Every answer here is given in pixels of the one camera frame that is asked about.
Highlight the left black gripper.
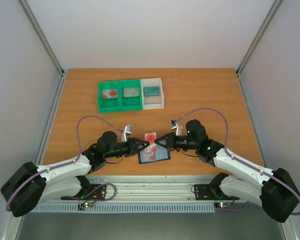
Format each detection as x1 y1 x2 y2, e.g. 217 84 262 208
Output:
105 138 150 159

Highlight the dark blue card holder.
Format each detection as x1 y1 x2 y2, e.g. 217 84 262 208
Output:
138 146 171 165

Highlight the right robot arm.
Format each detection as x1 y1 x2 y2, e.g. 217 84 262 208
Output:
154 119 300 223

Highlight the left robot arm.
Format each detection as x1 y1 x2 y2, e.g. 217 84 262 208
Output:
0 131 150 217

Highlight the red card in holder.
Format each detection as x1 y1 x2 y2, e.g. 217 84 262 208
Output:
139 152 156 164

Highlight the teal card stack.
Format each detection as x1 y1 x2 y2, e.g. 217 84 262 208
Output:
143 86 161 97

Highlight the grey bird card stack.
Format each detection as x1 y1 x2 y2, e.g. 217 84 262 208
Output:
122 87 140 98

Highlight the red circle card stack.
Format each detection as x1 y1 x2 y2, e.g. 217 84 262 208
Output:
102 88 118 99

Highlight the white bin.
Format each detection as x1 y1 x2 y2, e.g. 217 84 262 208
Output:
140 78 165 110

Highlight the middle green bin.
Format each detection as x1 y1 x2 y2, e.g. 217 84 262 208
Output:
120 79 143 111

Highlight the green bin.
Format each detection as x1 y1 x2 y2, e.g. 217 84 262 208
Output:
97 80 122 113
120 79 143 111

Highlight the left green bin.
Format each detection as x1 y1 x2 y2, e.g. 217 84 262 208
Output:
97 80 122 113

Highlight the left circuit board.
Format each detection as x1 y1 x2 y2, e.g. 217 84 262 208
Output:
77 202 94 211

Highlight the circuit board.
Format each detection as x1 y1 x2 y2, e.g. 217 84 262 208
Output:
214 201 233 209
77 202 94 211

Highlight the right circuit board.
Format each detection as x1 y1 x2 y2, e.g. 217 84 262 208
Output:
214 201 233 209

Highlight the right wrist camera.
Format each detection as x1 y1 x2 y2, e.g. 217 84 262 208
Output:
170 120 183 136

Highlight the aluminium rail frame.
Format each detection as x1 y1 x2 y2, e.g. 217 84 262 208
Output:
32 174 288 204

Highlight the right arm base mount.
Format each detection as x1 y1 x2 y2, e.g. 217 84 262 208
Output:
190 184 239 202

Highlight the grey slotted cable duct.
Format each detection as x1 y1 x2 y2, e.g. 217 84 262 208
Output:
32 202 215 214

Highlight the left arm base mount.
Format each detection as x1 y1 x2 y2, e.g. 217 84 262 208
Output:
60 184 107 201

